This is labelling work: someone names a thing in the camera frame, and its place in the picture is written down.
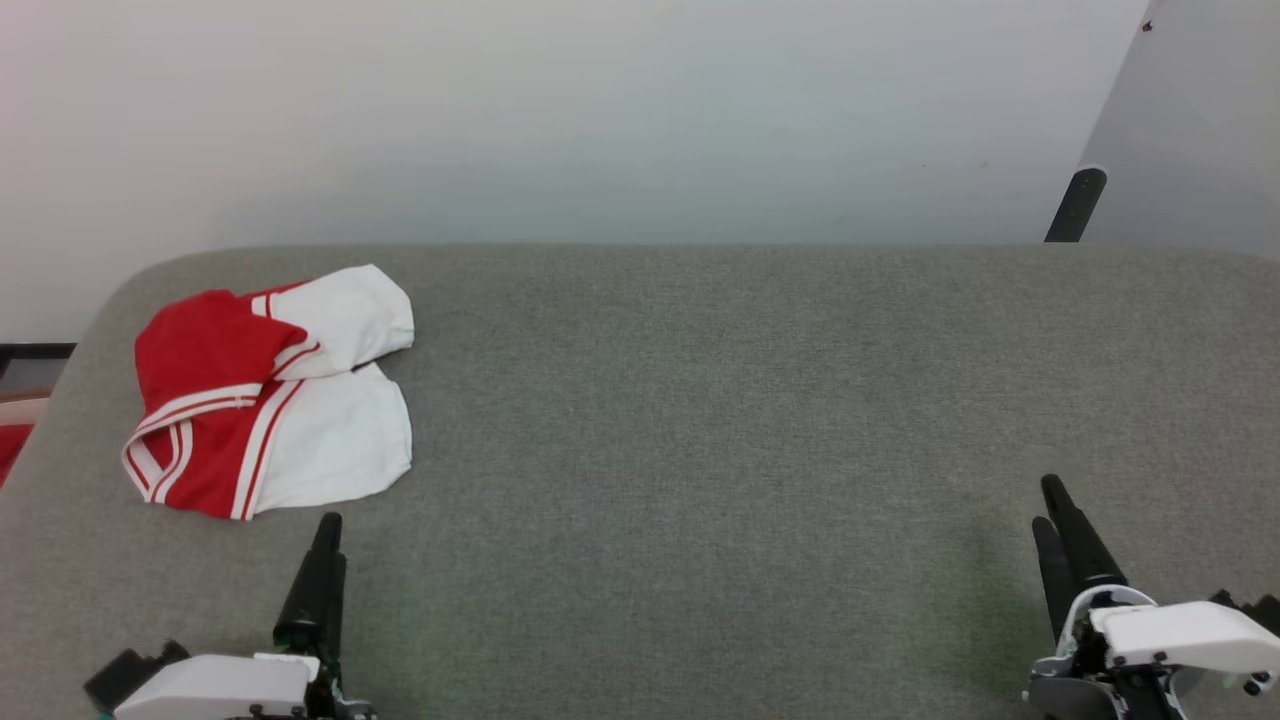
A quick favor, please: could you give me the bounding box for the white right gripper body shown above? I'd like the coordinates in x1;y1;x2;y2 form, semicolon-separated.
1028;587;1280;720

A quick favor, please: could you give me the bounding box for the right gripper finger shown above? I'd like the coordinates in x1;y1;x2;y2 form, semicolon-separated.
1032;517;1076;641
1040;475;1128;593

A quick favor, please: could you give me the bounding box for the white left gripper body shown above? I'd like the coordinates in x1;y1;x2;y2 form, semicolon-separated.
113;652;379;720

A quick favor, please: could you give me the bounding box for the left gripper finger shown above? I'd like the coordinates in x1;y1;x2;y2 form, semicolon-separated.
273;513;348;661

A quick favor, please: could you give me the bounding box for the red white basketball jersey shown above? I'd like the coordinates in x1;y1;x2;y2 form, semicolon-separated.
122;264;416;522

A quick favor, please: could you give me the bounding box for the red cloth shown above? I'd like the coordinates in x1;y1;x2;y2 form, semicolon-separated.
0;423;36;488

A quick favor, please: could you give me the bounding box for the black pole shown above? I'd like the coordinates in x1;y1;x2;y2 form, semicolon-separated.
1044;166;1108;244

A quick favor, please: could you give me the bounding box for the grey wall panel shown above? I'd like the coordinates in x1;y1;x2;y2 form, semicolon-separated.
1078;0;1280;259

